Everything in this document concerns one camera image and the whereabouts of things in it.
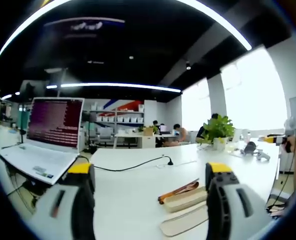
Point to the grey office chair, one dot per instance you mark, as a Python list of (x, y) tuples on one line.
[(105, 135)]

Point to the dark brown wooden utensil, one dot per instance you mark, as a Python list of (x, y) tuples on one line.
[(171, 193)]

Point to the teal chair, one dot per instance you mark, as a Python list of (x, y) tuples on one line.
[(23, 120)]

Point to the white laptop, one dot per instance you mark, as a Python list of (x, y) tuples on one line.
[(53, 125)]

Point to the wooden spoon utensil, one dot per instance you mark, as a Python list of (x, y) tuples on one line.
[(187, 187)]

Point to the green potted plant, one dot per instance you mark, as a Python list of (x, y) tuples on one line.
[(218, 130)]

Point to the shelf with white bins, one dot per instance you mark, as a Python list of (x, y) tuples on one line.
[(117, 116)]

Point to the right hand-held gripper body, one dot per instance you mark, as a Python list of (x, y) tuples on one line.
[(289, 132)]

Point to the white background table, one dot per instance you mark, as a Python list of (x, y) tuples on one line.
[(137, 136)]

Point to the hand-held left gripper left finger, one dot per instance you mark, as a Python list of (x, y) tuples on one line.
[(63, 215)]

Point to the straight ceiling light strip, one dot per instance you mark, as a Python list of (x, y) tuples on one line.
[(117, 85)]

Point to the long curved ceiling light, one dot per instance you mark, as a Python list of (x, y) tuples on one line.
[(127, 5)]

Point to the cardboard box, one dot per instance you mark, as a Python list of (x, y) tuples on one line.
[(149, 131)]

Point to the beige cutlery case lid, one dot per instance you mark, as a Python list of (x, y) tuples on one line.
[(185, 221)]

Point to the dark round object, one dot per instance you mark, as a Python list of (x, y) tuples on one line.
[(250, 147)]

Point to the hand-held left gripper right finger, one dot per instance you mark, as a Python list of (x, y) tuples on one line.
[(232, 212)]

